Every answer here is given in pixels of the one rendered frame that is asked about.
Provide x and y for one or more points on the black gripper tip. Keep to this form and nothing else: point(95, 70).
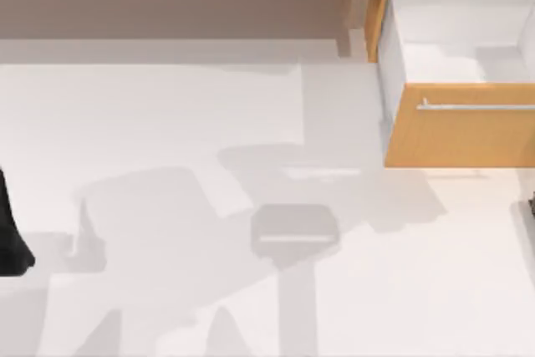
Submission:
point(10, 244)

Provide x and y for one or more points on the pulled-out drawer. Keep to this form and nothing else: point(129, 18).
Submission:
point(451, 39)

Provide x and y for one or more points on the pale wooden drawer front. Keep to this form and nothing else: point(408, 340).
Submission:
point(460, 135)

